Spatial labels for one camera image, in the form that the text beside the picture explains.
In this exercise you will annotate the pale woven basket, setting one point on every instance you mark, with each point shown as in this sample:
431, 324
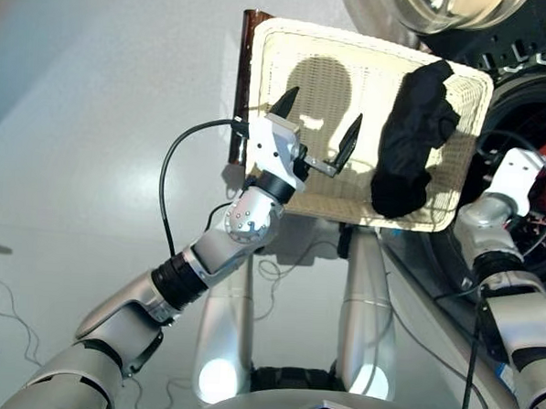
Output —
381, 68

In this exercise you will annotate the grey washing machine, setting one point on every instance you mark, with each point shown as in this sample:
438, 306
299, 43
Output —
444, 264

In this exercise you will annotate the dark brown wooden stand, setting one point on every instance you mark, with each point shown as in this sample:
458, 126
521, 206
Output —
243, 74

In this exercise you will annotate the black cloth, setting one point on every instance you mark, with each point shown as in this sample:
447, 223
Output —
409, 143

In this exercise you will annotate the silver robot leg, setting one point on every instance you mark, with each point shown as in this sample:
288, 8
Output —
225, 330
363, 310

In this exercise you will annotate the round glass washer door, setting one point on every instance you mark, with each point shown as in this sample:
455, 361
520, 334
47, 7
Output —
448, 12

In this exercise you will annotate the blue label sticker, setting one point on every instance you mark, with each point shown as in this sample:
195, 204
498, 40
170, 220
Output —
507, 375

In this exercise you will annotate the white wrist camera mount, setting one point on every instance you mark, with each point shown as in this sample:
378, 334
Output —
267, 140
515, 176

